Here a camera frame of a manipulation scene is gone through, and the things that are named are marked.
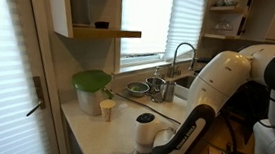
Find soap dispenser bottle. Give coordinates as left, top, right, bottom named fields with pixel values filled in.
left=152, top=65, right=162, bottom=79

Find kitchen sink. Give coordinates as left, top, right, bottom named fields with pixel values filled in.
left=171, top=72, right=200, bottom=102

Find small glass jug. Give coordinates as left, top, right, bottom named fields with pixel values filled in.
left=149, top=87, right=167, bottom=104

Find white window blinds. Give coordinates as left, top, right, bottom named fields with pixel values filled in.
left=116, top=0, right=206, bottom=65

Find steel bowl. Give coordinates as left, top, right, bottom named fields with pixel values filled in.
left=125, top=80, right=151, bottom=99

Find white bin with green lid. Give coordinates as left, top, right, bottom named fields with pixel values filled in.
left=68, top=67, right=117, bottom=119

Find clear drinking glasses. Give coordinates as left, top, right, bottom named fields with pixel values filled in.
left=214, top=21, right=235, bottom=33

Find chrome kitchen faucet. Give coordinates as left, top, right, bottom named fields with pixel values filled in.
left=167, top=41, right=199, bottom=81

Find wooden wall shelf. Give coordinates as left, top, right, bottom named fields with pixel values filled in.
left=71, top=24, right=142, bottom=45

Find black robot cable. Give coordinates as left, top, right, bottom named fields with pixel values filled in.
left=216, top=108, right=243, bottom=154

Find steel pot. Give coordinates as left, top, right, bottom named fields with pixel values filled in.
left=144, top=75, right=168, bottom=97

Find small black bowl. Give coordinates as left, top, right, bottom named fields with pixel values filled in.
left=94, top=20, right=111, bottom=30

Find tall metal cup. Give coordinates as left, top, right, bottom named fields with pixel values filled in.
left=161, top=80, right=177, bottom=103

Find thin long cable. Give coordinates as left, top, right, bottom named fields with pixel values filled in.
left=113, top=91, right=184, bottom=126

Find metal door lever handle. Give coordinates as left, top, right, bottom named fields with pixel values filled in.
left=25, top=75, right=49, bottom=119

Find grey cylindrical container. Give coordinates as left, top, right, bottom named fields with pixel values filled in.
left=66, top=0, right=94, bottom=28

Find paper cup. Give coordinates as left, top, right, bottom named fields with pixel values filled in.
left=98, top=98, right=117, bottom=123

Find open wooden shelving unit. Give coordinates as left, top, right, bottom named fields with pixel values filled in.
left=201, top=0, right=253, bottom=43

